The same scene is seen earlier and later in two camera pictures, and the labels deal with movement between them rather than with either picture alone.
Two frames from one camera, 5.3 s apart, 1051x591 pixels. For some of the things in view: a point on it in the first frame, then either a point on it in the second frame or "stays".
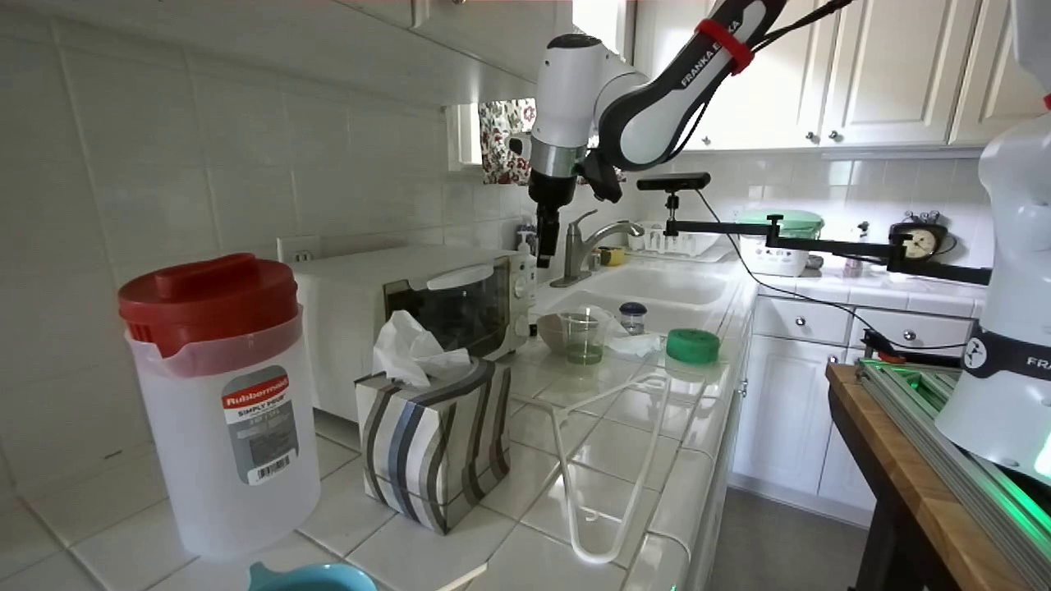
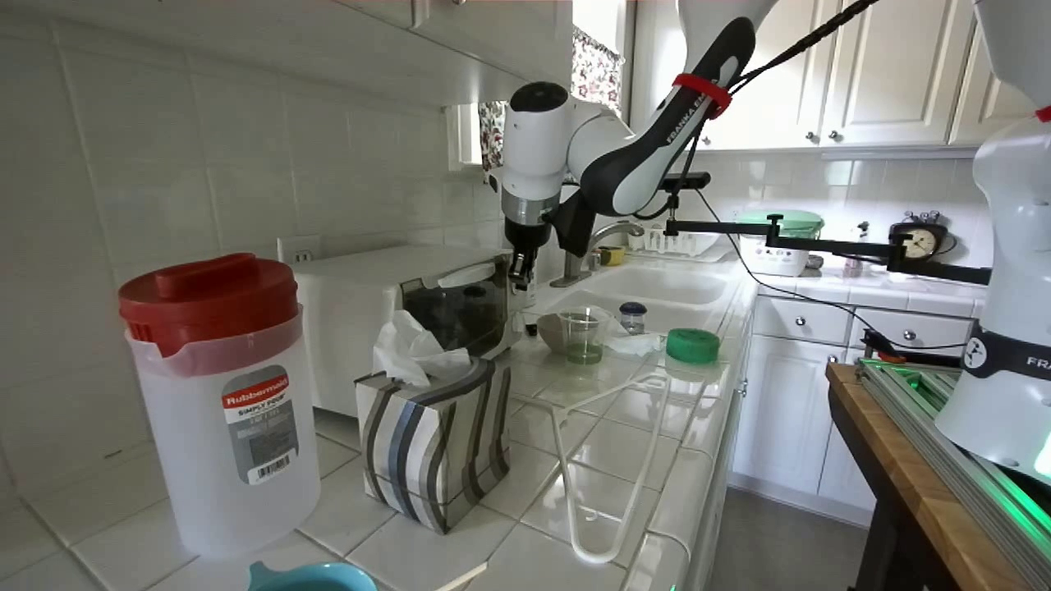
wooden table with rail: (944, 513) stays
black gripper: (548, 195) -> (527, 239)
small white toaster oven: (472, 296) stays
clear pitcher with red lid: (224, 372) stays
